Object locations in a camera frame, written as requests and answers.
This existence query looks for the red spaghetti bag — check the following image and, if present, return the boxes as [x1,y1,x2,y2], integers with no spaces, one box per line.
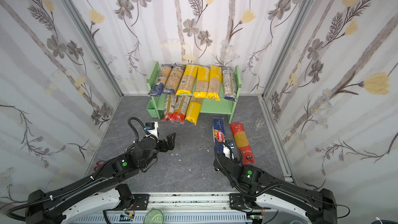
[230,122,255,164]
[171,95,191,123]

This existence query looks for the yellow striped spaghetti bag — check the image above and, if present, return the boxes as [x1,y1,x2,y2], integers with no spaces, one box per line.
[185,96,203,125]

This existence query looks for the blue Barilla spaghetti box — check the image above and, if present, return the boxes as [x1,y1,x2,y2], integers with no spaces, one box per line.
[213,118,227,155]

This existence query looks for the blue clear spaghetti bag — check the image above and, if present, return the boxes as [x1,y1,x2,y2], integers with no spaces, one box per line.
[148,64,173,97]

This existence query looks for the blue brown spaghetti bag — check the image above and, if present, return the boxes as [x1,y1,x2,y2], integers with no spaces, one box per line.
[162,64,186,95]

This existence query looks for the red spaghetti bag under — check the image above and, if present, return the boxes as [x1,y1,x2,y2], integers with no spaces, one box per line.
[162,94,177,122]

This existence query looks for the clear blue-end spaghetti bag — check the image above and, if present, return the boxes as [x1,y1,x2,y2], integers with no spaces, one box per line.
[222,67,237,102]

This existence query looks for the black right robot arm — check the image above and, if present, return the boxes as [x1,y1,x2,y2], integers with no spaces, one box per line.
[214,142,342,224]

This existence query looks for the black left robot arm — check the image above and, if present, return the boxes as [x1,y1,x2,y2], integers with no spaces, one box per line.
[6,117,176,224]

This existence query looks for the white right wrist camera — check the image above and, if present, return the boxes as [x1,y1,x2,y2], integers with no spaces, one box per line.
[223,141,235,160]

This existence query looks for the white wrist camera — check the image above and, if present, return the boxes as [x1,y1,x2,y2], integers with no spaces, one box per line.
[223,141,235,160]
[145,121,159,138]

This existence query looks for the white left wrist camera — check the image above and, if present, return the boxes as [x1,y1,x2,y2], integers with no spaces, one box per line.
[145,121,159,138]

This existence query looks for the red handled scissors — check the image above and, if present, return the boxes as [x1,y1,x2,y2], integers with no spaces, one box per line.
[93,160,105,172]

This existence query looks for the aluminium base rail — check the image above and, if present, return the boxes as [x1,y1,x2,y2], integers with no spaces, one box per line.
[63,189,252,224]

